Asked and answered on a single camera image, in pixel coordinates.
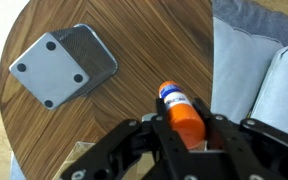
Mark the dark wooden side table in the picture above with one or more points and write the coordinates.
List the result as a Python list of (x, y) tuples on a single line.
[(134, 50)]

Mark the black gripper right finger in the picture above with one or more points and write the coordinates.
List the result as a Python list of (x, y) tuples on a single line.
[(237, 146)]

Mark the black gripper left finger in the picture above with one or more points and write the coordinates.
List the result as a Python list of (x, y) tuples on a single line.
[(162, 133)]

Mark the silver mesh pen basket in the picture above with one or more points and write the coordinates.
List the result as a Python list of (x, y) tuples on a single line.
[(50, 73)]

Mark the plain grey pillow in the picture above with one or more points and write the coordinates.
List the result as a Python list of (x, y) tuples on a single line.
[(237, 66), (284, 93)]

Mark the orange capped glue stick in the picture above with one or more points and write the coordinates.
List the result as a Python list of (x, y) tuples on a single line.
[(184, 120)]

